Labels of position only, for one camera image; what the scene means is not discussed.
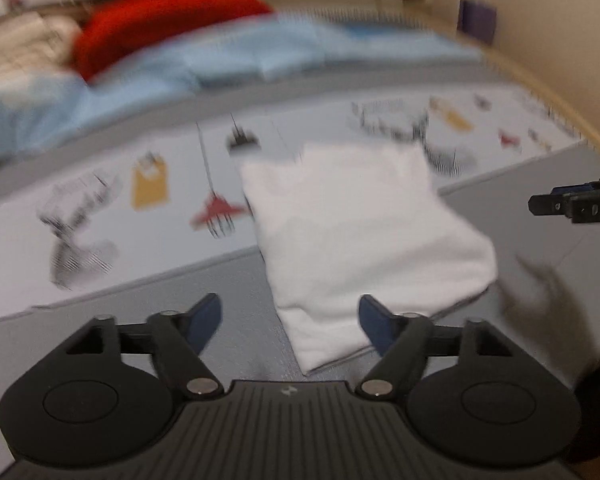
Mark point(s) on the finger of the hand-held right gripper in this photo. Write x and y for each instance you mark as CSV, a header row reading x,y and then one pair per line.
x,y
570,207
580,189

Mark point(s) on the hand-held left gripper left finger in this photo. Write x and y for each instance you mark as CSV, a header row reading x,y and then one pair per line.
x,y
205,321

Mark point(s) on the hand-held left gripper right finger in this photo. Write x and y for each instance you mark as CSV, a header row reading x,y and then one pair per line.
x,y
375,326

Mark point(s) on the white garment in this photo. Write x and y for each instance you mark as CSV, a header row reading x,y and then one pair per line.
x,y
360,230

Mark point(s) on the white printed mat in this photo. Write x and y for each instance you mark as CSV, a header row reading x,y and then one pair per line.
x,y
130,210

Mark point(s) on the light blue blanket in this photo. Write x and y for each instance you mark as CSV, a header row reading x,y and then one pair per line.
x,y
220,65

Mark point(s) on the red cloth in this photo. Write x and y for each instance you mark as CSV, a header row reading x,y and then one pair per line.
x,y
160,20

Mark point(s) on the beige knitted cloth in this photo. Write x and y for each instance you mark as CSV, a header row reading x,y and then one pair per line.
x,y
22,42

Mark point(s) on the wooden bed frame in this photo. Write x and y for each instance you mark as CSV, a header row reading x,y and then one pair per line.
x,y
545,85

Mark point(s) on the purple wall patch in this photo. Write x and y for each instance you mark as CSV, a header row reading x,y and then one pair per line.
x,y
476,20

